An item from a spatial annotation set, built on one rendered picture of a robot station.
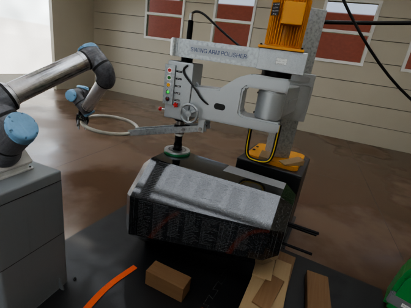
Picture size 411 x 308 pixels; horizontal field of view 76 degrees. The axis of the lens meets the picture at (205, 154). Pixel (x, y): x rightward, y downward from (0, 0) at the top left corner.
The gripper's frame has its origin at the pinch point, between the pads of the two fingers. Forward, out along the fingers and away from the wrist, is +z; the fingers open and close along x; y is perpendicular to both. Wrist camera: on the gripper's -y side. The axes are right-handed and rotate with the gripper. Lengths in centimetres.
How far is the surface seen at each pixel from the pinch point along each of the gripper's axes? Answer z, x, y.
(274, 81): -75, 128, 70
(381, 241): 64, 308, 60
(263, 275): 49, 140, 114
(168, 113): -34, 67, 37
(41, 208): 13, -1, 98
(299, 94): -65, 175, 31
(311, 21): -122, 170, 19
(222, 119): -41, 104, 57
